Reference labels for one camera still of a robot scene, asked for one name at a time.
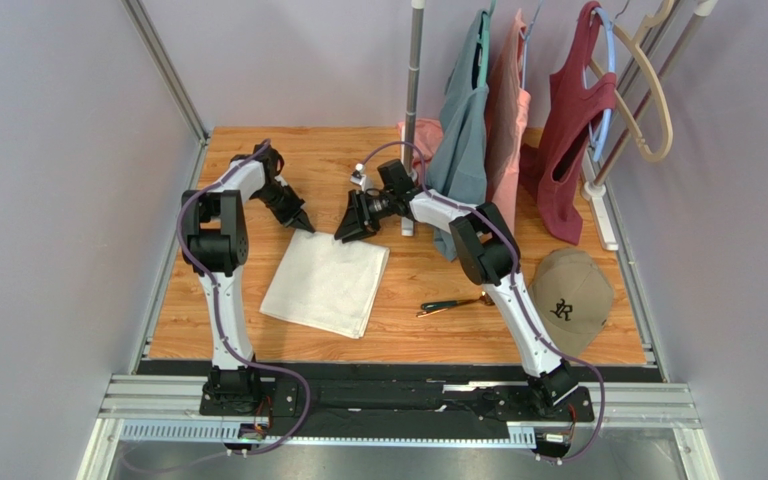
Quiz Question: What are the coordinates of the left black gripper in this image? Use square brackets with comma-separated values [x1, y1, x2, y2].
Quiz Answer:
[255, 184, 317, 234]

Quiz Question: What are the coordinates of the white cloth napkin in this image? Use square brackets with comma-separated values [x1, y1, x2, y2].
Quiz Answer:
[260, 231, 390, 339]

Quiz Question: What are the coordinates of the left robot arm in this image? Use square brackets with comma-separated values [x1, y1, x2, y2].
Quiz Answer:
[175, 139, 315, 416]

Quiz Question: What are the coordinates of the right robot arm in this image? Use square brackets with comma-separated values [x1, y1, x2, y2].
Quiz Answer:
[334, 160, 579, 415]

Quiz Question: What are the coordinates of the grey-blue hanging shirt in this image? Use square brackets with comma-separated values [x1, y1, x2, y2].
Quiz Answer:
[423, 8, 492, 262]

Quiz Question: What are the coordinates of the pink cloth on table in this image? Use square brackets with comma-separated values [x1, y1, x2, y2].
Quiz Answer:
[396, 118, 443, 169]

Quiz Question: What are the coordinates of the salmon pink hanging shirt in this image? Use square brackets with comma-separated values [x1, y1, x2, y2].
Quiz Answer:
[485, 11, 531, 231]

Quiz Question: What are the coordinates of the dark red tank top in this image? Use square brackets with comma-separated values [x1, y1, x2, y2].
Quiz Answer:
[519, 1, 617, 245]

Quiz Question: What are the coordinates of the teal hanger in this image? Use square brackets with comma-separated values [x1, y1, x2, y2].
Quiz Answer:
[474, 0, 497, 88]

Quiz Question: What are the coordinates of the tan baseball cap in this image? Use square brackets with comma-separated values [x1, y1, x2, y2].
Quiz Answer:
[529, 248, 615, 357]

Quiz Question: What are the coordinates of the light blue hanger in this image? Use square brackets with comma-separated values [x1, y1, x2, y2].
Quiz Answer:
[580, 6, 618, 164]

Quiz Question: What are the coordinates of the beige wooden hanger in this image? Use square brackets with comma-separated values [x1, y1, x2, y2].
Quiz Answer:
[586, 0, 675, 164]

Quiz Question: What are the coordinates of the metal clothes rack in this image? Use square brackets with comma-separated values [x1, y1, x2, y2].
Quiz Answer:
[401, 0, 718, 251]

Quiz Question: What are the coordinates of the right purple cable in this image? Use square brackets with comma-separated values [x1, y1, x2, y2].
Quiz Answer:
[360, 140, 606, 464]

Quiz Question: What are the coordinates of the gold utensil dark handle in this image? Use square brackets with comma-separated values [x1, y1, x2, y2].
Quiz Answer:
[416, 300, 473, 318]

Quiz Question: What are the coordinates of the gold fork green handle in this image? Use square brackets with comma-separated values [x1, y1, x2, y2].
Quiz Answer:
[415, 292, 494, 318]

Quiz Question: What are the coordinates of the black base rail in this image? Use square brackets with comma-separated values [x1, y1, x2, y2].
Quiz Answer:
[136, 360, 663, 441]

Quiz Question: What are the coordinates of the aluminium frame post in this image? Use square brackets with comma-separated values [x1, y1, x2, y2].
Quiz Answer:
[121, 0, 211, 145]

